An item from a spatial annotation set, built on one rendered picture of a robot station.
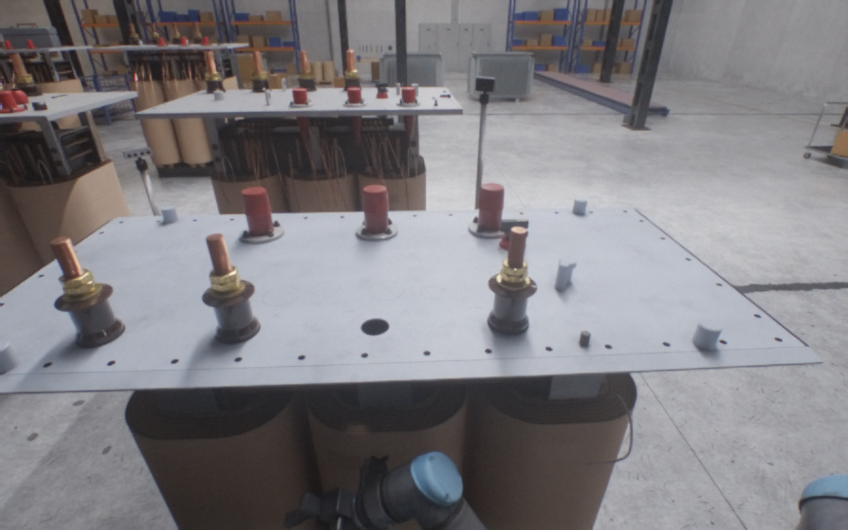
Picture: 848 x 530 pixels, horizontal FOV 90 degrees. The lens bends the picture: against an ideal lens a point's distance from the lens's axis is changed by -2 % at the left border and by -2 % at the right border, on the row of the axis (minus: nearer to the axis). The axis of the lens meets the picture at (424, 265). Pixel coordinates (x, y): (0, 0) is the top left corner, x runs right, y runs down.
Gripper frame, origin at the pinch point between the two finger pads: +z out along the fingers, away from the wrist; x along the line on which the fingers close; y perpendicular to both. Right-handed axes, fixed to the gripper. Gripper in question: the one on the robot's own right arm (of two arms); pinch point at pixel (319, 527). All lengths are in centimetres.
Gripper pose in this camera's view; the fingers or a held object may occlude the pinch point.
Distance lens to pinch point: 106.0
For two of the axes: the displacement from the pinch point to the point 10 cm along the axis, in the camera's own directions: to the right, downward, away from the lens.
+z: -7.5, 5.3, 4.0
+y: 0.2, 6.2, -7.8
